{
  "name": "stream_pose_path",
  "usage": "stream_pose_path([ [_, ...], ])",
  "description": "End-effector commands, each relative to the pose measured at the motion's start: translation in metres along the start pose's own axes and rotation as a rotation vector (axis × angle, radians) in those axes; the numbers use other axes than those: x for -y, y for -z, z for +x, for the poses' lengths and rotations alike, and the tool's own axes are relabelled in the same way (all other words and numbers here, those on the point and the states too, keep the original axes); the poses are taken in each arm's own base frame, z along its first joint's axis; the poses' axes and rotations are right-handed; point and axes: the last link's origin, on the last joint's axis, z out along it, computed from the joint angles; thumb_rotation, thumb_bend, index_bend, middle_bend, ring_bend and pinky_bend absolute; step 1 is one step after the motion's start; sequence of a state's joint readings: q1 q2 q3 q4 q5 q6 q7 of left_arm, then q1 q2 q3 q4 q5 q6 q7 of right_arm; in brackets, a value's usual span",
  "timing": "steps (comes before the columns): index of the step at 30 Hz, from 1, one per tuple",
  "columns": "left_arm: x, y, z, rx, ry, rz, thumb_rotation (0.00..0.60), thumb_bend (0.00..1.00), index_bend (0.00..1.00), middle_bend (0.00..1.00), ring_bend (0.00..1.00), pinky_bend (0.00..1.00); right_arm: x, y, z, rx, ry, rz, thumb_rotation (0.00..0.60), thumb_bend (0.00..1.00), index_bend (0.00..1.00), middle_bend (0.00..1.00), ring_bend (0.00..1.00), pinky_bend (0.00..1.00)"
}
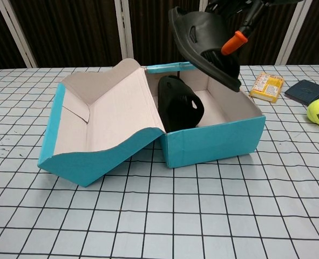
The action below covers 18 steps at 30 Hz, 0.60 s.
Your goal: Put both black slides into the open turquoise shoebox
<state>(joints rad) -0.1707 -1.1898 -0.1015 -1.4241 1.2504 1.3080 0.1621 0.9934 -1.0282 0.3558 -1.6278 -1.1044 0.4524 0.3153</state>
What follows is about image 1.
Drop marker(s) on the white screen frame post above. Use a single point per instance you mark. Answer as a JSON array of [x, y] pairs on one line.
[[294, 32], [203, 4], [123, 27], [16, 35]]

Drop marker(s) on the light blue shoe box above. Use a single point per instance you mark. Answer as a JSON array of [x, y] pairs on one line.
[[210, 145]]

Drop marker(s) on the white grid tablecloth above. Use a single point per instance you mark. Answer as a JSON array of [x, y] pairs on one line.
[[148, 215]]

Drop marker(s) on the dark blue wallet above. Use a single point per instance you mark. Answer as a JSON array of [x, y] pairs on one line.
[[306, 91]]

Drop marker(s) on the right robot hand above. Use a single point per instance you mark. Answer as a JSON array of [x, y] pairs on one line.
[[234, 44]]

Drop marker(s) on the yellow retail blister package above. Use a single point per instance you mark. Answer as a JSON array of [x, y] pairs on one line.
[[265, 87]]

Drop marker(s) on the black slipper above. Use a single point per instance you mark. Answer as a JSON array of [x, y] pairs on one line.
[[202, 27], [175, 113]]

